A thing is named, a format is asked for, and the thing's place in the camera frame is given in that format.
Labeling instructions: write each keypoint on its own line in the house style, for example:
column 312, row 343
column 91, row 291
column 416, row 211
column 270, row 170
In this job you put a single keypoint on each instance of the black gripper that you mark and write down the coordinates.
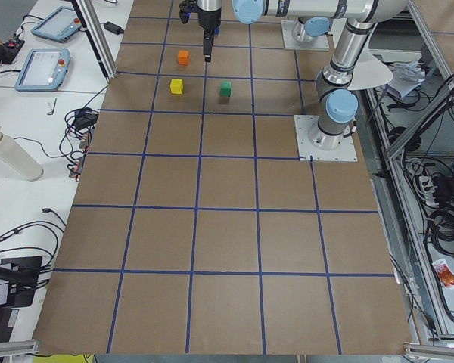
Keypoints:
column 208, row 21

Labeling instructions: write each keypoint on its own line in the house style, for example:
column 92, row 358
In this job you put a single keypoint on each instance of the orange wooden block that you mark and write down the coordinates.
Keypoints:
column 183, row 57

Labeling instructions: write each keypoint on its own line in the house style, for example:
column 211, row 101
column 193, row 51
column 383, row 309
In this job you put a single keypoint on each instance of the green wooden block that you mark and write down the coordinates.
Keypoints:
column 225, row 89

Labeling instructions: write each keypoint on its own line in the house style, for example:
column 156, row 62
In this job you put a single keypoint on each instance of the yellow wooden block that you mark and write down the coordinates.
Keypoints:
column 176, row 86

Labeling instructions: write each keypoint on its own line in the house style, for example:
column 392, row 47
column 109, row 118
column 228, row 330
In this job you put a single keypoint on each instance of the black power adapter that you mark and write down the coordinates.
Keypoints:
column 113, row 28

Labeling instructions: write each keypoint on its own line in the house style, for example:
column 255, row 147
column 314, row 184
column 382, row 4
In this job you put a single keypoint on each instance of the far teach pendant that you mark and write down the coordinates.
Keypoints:
column 58, row 26

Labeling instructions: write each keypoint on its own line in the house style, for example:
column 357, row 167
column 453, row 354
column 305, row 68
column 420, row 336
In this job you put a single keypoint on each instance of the teach pendant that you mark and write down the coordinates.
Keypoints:
column 44, row 70
column 58, row 26

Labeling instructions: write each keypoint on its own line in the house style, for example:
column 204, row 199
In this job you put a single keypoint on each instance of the white plastic chair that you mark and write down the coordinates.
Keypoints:
column 369, row 72

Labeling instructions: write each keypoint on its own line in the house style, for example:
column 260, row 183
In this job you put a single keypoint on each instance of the near teach pendant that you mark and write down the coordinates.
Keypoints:
column 44, row 70

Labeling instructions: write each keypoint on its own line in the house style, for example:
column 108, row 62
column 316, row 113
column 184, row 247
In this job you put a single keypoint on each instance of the hex key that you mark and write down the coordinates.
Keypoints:
column 51, row 107

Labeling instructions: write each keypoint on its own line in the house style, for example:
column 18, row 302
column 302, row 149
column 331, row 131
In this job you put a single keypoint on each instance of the white cylindrical bottle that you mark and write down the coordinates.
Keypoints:
column 13, row 155

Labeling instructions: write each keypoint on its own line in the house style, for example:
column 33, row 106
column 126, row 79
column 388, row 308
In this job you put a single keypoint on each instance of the orange snack packet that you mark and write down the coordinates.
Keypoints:
column 444, row 273

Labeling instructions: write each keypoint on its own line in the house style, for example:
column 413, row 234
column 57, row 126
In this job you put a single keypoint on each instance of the aluminium frame post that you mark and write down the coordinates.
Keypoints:
column 88, row 18

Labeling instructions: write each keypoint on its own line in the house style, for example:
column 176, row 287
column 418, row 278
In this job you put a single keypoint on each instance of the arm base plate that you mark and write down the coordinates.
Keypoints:
column 296, row 38
column 312, row 146

